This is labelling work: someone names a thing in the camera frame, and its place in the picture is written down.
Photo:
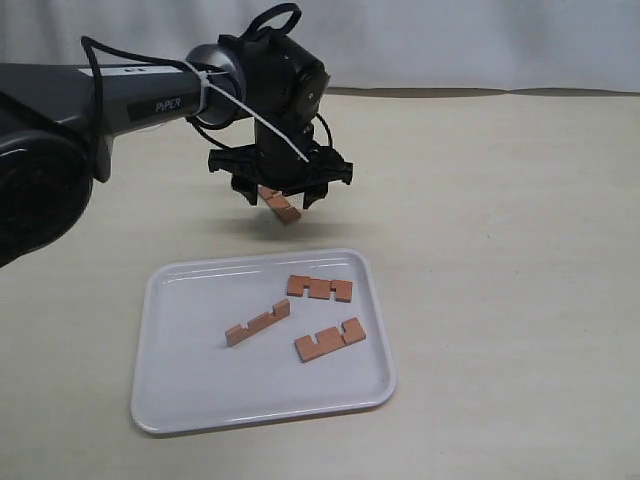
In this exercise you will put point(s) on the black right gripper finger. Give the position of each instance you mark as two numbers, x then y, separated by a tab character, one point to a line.
314	193

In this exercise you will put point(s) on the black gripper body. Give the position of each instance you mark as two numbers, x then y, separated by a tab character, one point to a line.
270	162

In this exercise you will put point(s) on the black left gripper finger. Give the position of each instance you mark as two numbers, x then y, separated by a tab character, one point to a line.
246	187

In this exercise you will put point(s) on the wooden notched piece four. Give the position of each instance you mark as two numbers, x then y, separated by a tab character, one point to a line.
279	205

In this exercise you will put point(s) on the wooden notched piece one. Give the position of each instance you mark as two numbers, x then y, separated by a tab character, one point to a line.
321	289

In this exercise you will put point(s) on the wooden notched piece three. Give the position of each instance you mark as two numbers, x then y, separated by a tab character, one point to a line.
239	333

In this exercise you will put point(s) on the wooden notched piece two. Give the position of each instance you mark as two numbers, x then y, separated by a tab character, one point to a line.
311	347

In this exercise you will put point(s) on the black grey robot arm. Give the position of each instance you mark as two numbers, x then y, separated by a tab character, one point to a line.
59	123

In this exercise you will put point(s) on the white zip tie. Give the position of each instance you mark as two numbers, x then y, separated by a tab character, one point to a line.
206	85

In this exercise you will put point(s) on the white plastic tray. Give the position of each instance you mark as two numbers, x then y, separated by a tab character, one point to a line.
187	379

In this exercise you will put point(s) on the white backdrop cloth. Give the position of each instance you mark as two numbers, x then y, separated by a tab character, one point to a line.
504	45

